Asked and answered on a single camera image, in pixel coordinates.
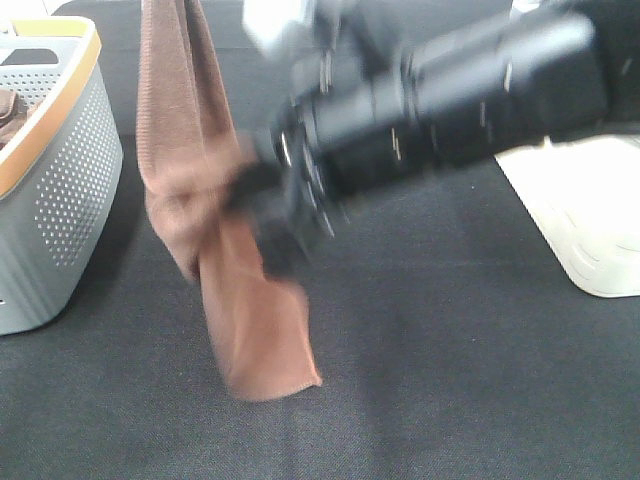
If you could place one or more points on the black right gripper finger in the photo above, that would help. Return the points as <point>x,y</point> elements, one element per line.
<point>252,181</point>
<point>284,248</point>

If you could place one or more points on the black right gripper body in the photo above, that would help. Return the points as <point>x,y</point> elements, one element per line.
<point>300,138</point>

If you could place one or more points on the brown microfibre towel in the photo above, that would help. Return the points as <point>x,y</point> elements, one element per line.
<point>188,156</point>

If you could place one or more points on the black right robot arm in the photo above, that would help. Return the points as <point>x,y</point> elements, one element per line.
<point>367,112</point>

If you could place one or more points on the brown towel in basket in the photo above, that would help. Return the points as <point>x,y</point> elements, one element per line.
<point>14,113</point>

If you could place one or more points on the black table cloth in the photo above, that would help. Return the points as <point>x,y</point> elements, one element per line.
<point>450,341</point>

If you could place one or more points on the grey perforated laundry basket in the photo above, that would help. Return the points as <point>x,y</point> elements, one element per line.
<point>60,172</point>

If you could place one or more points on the white plastic storage box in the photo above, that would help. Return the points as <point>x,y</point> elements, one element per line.
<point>582,193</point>

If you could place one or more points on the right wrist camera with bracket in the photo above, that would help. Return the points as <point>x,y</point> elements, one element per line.
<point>276,28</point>

